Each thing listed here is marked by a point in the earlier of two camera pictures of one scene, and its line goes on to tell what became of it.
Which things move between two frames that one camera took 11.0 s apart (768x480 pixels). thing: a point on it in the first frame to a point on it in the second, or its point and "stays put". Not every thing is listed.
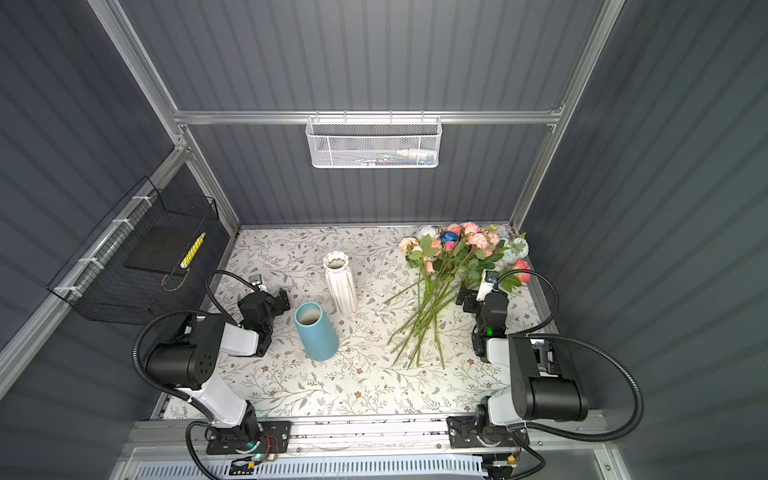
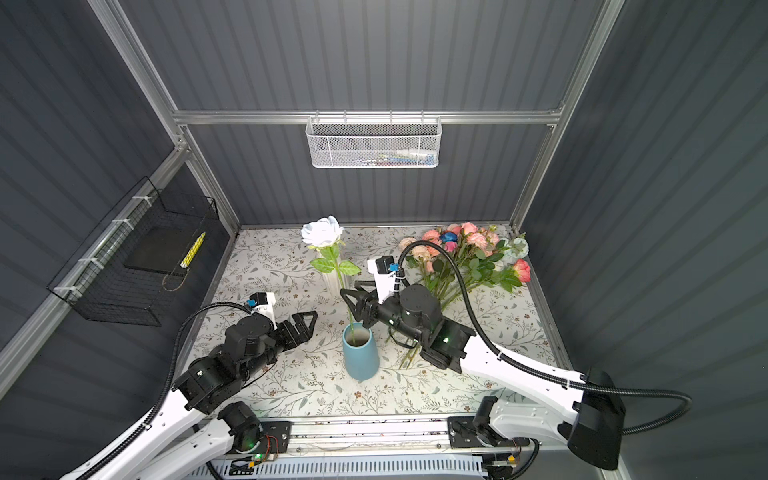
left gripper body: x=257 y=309 to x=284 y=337
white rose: x=426 y=230 to x=322 y=233
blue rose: x=449 y=237 stays put
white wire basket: x=374 y=141 stays put
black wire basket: x=125 y=268 stays put
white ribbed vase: x=340 y=275 stays put
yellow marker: x=193 y=250 stays put
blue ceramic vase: x=319 y=337 to x=360 y=351
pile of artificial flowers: x=450 y=258 stays put
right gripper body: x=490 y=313 to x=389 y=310
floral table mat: x=368 y=328 stays put
